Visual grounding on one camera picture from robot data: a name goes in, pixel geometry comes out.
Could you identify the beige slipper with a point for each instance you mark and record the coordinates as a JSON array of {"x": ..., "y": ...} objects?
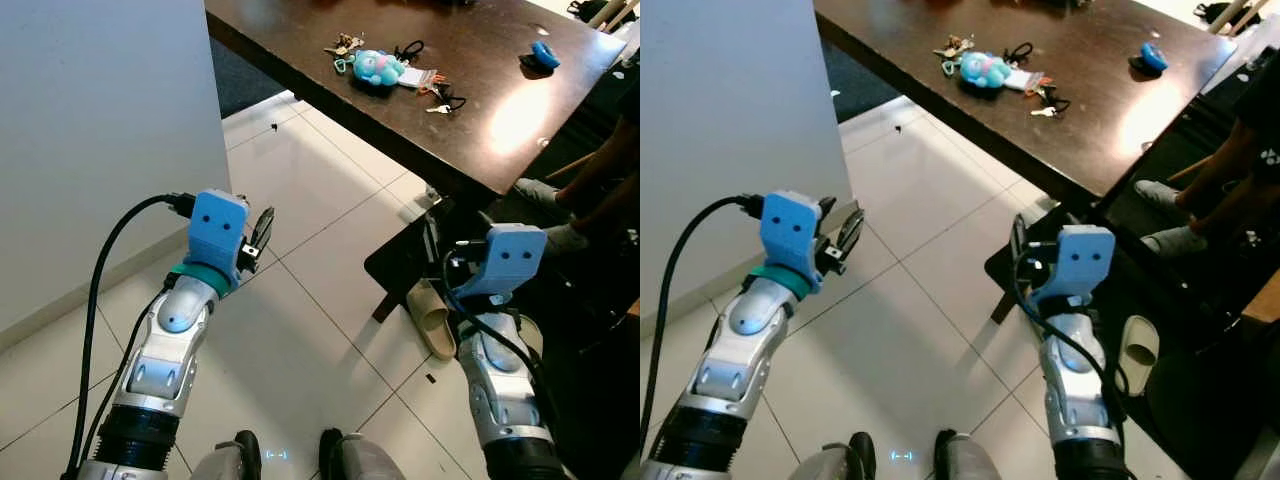
[
  {"x": 432, "y": 320},
  {"x": 1140, "y": 342}
]

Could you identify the brass key bunch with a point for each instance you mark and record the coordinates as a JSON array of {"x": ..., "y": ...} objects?
[
  {"x": 345, "y": 45},
  {"x": 955, "y": 47}
]

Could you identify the grey left robot leg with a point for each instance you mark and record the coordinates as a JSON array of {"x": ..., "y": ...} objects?
[
  {"x": 228, "y": 460},
  {"x": 835, "y": 462}
]

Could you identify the dark low wooden bench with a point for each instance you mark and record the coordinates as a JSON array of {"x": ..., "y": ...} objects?
[
  {"x": 405, "y": 262},
  {"x": 1003, "y": 270}
]

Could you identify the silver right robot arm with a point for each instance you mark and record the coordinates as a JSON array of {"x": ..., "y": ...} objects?
[
  {"x": 500, "y": 395},
  {"x": 1078, "y": 390}
]

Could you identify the person leg with grey sock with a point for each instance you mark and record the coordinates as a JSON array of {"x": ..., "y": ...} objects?
[
  {"x": 570, "y": 238},
  {"x": 1225, "y": 160},
  {"x": 1180, "y": 242},
  {"x": 600, "y": 160}
]

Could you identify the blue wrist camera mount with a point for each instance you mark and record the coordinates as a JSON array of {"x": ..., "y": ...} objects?
[
  {"x": 216, "y": 226},
  {"x": 788, "y": 228},
  {"x": 1082, "y": 260},
  {"x": 512, "y": 258}
]

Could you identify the light wooden poles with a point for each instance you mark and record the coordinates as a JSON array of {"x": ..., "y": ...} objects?
[
  {"x": 612, "y": 12},
  {"x": 1240, "y": 14}
]

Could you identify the blue and black round gadget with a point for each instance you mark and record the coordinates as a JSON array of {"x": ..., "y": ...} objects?
[
  {"x": 1154, "y": 56},
  {"x": 545, "y": 55}
]

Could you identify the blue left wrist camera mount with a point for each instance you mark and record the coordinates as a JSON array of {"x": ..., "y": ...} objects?
[
  {"x": 788, "y": 228},
  {"x": 216, "y": 226}
]

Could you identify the grey right robot leg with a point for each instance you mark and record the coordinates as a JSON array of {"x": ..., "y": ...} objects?
[
  {"x": 968, "y": 460},
  {"x": 365, "y": 458}
]

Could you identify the white orange key tag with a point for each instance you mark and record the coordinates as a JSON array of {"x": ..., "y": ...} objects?
[
  {"x": 1027, "y": 81},
  {"x": 420, "y": 79}
]

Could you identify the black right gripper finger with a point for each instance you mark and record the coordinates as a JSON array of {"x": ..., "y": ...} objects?
[
  {"x": 434, "y": 240},
  {"x": 1021, "y": 242}
]

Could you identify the brown wooden stick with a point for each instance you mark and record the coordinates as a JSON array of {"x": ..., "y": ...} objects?
[
  {"x": 572, "y": 167},
  {"x": 1185, "y": 170}
]

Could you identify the dark grey rug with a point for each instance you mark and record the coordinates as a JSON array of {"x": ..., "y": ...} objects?
[
  {"x": 850, "y": 85},
  {"x": 240, "y": 80}
]

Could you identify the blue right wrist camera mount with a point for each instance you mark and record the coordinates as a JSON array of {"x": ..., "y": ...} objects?
[
  {"x": 512, "y": 258},
  {"x": 1082, "y": 260}
]

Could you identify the dark brown wooden table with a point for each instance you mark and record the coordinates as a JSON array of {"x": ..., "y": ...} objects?
[
  {"x": 480, "y": 120},
  {"x": 1100, "y": 125}
]

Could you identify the grey robot leg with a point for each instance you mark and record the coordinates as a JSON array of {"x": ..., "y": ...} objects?
[
  {"x": 835, "y": 462},
  {"x": 365, "y": 458},
  {"x": 228, "y": 460},
  {"x": 968, "y": 460}
]

